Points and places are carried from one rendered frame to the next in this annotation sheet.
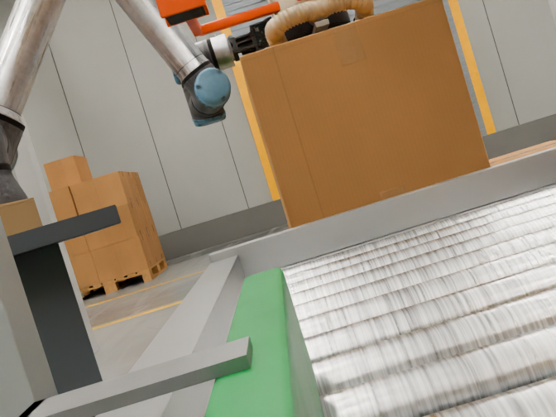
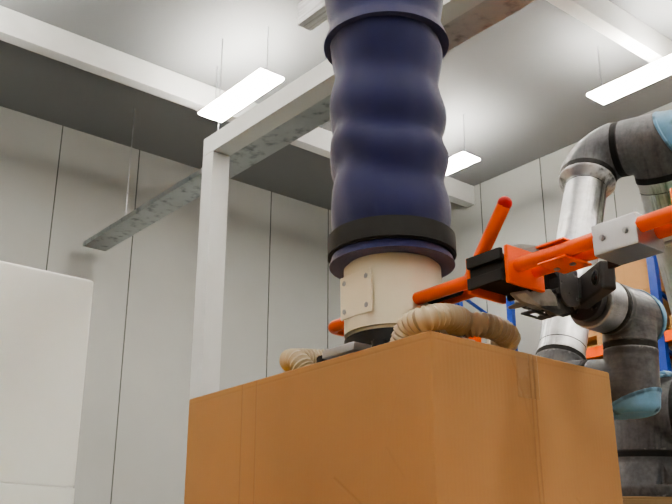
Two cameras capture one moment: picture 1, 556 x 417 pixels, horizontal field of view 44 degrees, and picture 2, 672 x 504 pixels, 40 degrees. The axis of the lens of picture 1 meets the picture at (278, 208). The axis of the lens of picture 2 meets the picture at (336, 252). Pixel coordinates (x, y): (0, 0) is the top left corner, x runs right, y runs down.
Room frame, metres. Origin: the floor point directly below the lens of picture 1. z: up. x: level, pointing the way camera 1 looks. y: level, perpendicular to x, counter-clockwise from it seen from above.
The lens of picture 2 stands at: (2.74, -1.25, 0.63)
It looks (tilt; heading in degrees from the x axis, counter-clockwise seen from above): 20 degrees up; 140
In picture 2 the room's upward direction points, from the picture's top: straight up
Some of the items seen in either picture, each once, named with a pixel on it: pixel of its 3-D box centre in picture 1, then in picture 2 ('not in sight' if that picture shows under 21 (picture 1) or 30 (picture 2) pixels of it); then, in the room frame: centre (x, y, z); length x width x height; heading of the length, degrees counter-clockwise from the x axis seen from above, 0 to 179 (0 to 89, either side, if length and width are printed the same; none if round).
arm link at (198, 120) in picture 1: (204, 101); (625, 380); (1.88, 0.10, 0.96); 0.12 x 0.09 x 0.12; 14
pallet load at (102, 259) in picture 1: (102, 218); not in sight; (8.79, 2.16, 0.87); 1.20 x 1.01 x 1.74; 179
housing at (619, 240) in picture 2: not in sight; (627, 239); (2.10, -0.21, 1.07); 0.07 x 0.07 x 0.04; 89
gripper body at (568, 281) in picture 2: (252, 41); (561, 294); (1.89, -0.07, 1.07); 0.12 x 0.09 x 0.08; 90
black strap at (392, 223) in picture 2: not in sight; (392, 249); (1.64, -0.20, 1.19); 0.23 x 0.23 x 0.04
